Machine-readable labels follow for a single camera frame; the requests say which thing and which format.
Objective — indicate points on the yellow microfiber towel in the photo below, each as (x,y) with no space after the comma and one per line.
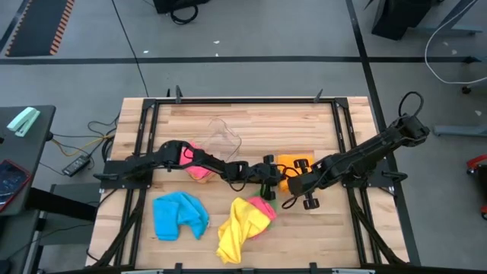
(239,236)

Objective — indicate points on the smartphone with red case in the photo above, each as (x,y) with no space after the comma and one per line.
(11,182)

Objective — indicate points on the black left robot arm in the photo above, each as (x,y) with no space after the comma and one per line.
(213,163)

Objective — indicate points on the mint green stapler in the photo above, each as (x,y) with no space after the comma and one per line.
(23,121)

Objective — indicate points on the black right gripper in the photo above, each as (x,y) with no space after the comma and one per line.
(304,184)

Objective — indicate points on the black frame lever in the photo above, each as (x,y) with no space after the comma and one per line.
(317,97)

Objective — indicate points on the black metal table frame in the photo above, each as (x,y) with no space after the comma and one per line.
(243,100)

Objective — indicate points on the red wheeled cart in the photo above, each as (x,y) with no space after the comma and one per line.
(477,161)

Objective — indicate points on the black caster wheel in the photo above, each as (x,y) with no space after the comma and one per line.
(466,90)

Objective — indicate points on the black side table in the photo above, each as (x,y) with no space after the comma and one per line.
(23,148)

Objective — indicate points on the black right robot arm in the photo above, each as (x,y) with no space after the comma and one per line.
(365,154)

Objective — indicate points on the black power adapter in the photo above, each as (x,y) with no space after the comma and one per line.
(76,165)

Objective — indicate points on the black orange-striped floor mat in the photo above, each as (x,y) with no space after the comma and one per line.
(38,26)

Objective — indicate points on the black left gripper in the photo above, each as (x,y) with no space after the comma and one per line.
(266,175)

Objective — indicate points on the long pink microfiber towel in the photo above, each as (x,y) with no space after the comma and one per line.
(196,171)

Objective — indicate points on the small orange microfiber towel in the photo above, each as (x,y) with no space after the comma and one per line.
(205,179)

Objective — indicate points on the grey metal table foot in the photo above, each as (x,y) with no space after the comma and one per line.
(460,130)

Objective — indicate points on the black floor cabinet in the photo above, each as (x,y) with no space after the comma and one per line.
(399,19)

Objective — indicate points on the clear plastic container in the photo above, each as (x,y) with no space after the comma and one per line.
(224,137)

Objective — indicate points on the large orange microfiber towel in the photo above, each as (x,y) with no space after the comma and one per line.
(285,160)

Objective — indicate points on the blue microfiber towel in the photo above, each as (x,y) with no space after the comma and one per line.
(175,217)

